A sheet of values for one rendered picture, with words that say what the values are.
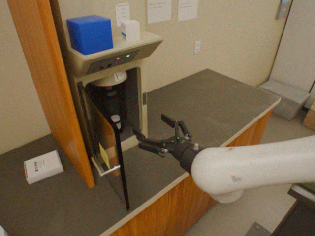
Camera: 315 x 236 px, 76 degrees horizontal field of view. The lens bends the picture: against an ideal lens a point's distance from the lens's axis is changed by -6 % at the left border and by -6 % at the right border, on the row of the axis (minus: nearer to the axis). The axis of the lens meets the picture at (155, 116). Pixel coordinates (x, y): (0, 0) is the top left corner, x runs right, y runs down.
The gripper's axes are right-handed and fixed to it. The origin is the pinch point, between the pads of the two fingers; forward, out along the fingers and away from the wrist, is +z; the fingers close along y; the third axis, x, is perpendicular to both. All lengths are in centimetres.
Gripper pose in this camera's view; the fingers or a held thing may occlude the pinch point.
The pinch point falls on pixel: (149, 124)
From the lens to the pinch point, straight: 81.0
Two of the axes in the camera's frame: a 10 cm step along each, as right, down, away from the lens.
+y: -7.8, 3.6, -5.1
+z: -6.2, -4.6, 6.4
